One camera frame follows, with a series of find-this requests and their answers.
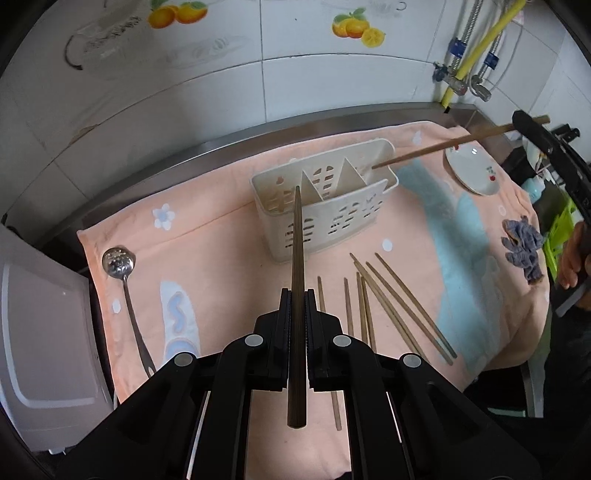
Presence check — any wooden chopstick six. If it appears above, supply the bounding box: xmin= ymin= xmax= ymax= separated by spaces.
xmin=349 ymin=252 xmax=428 ymax=360

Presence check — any wooden chopstick two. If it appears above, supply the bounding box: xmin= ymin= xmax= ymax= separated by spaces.
xmin=315 ymin=275 xmax=344 ymax=432

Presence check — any wooden chopstick eight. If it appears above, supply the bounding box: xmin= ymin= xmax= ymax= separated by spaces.
xmin=375 ymin=252 xmax=458 ymax=359

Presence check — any wooden chopstick three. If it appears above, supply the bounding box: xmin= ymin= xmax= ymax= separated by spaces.
xmin=344 ymin=277 xmax=355 ymax=337

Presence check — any wooden chopstick four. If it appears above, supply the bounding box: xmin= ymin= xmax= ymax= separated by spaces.
xmin=356 ymin=271 xmax=369 ymax=344

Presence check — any wooden chopstick one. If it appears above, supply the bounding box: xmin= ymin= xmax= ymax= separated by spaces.
xmin=287 ymin=186 xmax=307 ymax=429

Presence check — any wooden chopstick five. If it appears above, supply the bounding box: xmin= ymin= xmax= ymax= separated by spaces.
xmin=363 ymin=278 xmax=377 ymax=352

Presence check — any wooden chopstick seven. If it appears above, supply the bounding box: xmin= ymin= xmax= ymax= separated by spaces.
xmin=366 ymin=261 xmax=453 ymax=365

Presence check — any wooden chopstick nine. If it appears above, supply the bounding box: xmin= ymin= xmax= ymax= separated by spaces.
xmin=372 ymin=123 xmax=516 ymax=170

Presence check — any person's right hand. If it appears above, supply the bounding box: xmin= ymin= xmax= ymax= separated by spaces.
xmin=557 ymin=222 xmax=590 ymax=289

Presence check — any blue soap bottle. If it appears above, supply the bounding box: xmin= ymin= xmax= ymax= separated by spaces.
xmin=521 ymin=176 xmax=545 ymax=204

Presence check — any green plastic basket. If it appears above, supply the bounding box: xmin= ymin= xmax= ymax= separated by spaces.
xmin=542 ymin=198 xmax=579 ymax=280

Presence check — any grey rag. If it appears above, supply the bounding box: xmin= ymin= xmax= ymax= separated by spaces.
xmin=501 ymin=216 xmax=544 ymax=285

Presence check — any white small dish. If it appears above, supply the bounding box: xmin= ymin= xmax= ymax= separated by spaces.
xmin=445 ymin=144 xmax=501 ymax=196

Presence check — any white microwave oven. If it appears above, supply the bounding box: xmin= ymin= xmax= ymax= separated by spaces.
xmin=1 ymin=228 xmax=113 ymax=453

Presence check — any peach printed towel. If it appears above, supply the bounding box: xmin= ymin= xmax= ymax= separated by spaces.
xmin=76 ymin=120 xmax=551 ymax=480

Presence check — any steel slotted spoon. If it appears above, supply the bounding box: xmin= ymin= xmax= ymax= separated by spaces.
xmin=101 ymin=246 xmax=156 ymax=378

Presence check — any cream plastic utensil holder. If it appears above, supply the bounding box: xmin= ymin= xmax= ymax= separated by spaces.
xmin=250 ymin=138 xmax=399 ymax=263

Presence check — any yellow gas hose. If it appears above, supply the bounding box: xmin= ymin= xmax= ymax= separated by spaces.
xmin=440 ymin=0 xmax=529 ymax=110

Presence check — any braided steel hose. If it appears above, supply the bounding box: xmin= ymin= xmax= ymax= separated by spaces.
xmin=431 ymin=0 xmax=486 ymax=84

